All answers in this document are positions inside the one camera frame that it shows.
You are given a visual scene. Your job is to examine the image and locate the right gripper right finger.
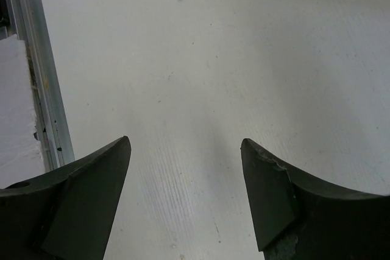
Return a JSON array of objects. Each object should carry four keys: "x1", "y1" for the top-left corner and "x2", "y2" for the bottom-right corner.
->
[{"x1": 241, "y1": 139, "x2": 389, "y2": 259}]

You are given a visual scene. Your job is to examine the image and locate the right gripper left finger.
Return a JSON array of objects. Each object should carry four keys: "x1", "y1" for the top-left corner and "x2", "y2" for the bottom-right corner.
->
[{"x1": 1, "y1": 136, "x2": 131, "y2": 259}]

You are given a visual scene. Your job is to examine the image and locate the aluminium table rail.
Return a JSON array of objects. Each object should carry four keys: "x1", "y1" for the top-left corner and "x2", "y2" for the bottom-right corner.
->
[{"x1": 1, "y1": 0, "x2": 74, "y2": 170}]

